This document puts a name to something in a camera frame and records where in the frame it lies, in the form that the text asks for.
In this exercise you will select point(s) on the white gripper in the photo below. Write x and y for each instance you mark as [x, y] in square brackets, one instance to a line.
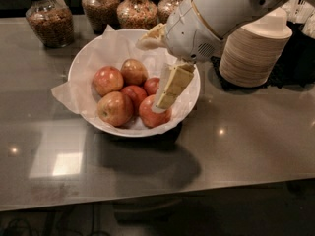
[189, 33]

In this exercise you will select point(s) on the red apple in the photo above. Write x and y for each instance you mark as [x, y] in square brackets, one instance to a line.
[137, 95]
[149, 118]
[151, 85]
[108, 79]

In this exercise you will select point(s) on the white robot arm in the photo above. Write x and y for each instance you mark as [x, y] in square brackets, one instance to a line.
[223, 17]

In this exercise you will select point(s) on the yellowish apple back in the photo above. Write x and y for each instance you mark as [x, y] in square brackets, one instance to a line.
[134, 72]

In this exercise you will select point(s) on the white bowl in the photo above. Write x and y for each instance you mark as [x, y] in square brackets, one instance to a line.
[82, 69]

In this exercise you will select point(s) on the yellow-red apple front left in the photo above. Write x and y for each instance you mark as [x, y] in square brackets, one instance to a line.
[116, 108]

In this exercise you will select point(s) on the white paper liner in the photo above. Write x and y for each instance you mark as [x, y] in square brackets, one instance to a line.
[108, 49]

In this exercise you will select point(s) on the glass colourful cereal jar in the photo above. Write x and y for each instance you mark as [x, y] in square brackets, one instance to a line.
[137, 14]

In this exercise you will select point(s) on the front stack paper bowls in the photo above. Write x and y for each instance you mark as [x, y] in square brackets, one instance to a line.
[252, 51]

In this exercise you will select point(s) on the glass cereal jar far left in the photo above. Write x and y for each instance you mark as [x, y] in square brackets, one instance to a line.
[52, 22]

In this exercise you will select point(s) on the white plastic cutlery bunch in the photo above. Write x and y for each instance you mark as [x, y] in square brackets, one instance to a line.
[298, 11]

